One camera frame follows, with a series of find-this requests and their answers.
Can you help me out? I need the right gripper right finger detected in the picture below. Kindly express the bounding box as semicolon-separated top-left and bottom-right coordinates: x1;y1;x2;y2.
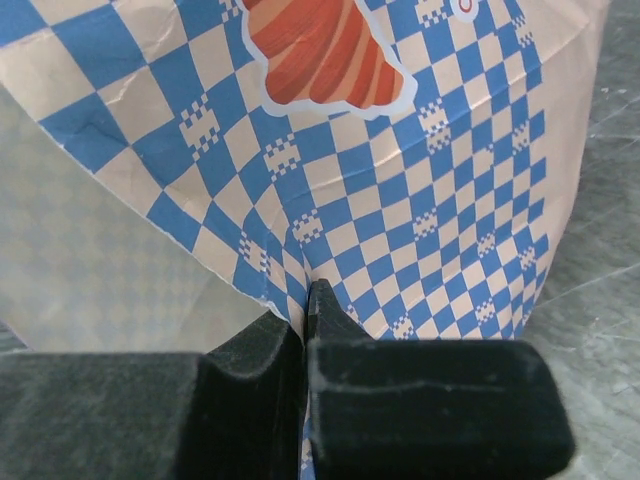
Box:
305;279;575;479

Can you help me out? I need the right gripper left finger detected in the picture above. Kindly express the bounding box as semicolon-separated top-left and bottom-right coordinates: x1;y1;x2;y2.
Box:
1;313;303;479

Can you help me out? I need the checkered paper bag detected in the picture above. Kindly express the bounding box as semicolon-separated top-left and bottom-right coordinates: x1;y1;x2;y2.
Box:
1;1;610;479

